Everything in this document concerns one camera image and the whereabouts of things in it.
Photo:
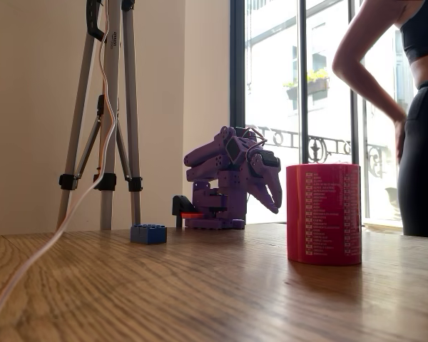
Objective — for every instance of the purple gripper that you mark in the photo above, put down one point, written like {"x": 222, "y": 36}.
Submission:
{"x": 263, "y": 177}

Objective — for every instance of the blue toy brick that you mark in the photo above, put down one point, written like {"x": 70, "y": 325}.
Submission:
{"x": 148, "y": 235}

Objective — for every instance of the purple robot arm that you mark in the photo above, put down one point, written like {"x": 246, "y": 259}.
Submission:
{"x": 207, "y": 156}

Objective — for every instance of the bare person forearm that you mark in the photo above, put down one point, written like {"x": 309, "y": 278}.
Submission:
{"x": 367, "y": 92}

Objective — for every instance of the red printed cup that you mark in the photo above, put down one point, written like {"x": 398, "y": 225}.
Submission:
{"x": 322, "y": 217}

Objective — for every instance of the person hand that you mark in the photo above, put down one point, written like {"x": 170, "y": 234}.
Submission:
{"x": 400, "y": 139}

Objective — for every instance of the ornate iron balcony railing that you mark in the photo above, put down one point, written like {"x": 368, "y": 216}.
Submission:
{"x": 314, "y": 149}

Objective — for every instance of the black orange table clamp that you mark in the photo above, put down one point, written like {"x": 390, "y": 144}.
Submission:
{"x": 182, "y": 206}

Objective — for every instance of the dark window flower box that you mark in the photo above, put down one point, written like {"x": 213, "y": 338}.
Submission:
{"x": 317, "y": 86}

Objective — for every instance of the person body in black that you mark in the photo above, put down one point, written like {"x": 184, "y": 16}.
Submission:
{"x": 424, "y": 178}

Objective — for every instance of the dark window frame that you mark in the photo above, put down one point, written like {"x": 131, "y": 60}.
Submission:
{"x": 237, "y": 107}

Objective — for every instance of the grey camera tripod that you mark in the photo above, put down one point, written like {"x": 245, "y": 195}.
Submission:
{"x": 107, "y": 210}

